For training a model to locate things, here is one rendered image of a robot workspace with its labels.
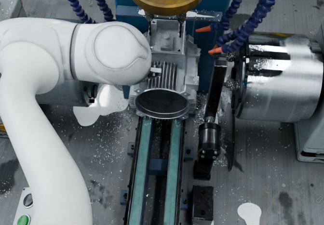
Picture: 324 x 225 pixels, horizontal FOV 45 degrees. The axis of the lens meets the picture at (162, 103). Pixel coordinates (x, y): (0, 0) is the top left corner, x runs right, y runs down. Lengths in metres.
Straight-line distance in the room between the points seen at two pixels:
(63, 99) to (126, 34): 0.52
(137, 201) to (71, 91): 0.34
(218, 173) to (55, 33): 0.74
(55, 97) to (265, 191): 0.68
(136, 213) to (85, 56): 0.53
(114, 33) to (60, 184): 0.27
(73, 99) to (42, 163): 0.63
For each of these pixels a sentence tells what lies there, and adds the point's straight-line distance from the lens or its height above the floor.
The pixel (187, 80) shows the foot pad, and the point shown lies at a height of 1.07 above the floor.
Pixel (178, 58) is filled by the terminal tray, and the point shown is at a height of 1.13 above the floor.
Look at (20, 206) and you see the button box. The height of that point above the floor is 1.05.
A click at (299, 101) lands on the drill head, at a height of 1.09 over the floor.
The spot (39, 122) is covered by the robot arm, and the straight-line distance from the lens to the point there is 0.54.
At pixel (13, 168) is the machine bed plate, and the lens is 1.32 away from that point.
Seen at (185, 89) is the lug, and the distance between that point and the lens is 1.03.
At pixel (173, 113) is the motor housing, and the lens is 1.16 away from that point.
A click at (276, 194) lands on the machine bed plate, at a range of 1.26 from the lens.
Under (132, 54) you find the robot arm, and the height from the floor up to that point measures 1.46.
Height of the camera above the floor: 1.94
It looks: 58 degrees down
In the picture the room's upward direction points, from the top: straight up
